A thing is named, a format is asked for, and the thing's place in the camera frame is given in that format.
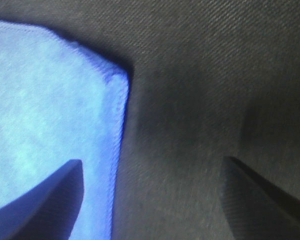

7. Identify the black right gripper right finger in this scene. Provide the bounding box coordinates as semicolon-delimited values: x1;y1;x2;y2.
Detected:
219;156;300;240

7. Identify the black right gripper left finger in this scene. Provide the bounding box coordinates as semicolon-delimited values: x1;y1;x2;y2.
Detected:
0;159;84;240

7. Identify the blue microfiber towel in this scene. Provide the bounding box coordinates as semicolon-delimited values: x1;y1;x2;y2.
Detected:
0;21;129;240

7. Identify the black table cloth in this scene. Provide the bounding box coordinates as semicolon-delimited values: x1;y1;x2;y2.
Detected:
0;0;300;240

